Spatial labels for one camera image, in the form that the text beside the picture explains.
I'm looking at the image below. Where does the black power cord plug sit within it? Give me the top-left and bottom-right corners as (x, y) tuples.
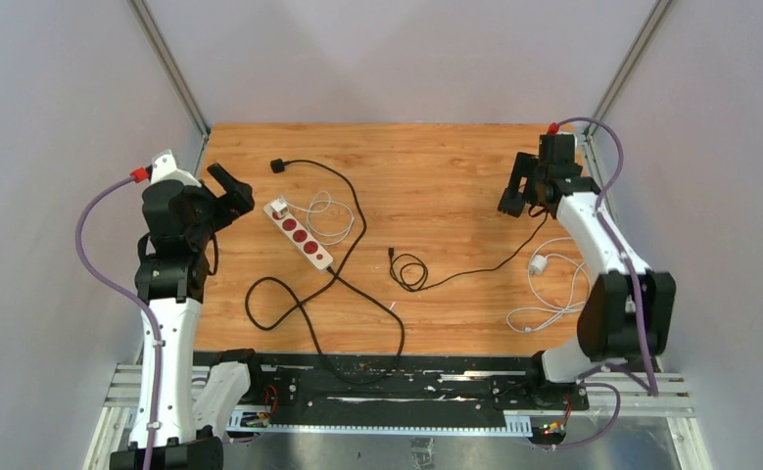
(269, 159), (291, 173)

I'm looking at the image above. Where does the white charger cable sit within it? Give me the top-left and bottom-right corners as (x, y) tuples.
(286, 189), (357, 247)

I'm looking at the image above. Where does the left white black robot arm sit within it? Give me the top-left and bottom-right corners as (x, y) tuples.
(109, 155), (266, 469)

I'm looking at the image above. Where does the thin black usb cable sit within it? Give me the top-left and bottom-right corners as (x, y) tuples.
(387, 207), (549, 294)

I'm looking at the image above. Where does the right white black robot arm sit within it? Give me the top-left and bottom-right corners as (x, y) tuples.
(498, 131), (677, 409)

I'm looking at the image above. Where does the aluminium frame rail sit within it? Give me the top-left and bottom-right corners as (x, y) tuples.
(82, 362), (713, 470)

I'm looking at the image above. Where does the white red power strip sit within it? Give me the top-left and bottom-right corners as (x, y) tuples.
(262, 200), (334, 272)

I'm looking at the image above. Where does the white usb charger plug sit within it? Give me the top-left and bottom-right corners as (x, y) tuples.
(269, 198), (290, 220)

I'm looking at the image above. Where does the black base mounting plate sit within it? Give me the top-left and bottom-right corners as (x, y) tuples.
(192, 352), (660, 447)

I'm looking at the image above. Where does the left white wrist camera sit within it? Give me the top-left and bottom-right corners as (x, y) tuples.
(130, 149), (203, 187)

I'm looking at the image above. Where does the black power strip cord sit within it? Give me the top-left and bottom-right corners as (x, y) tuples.
(244, 159), (406, 385)

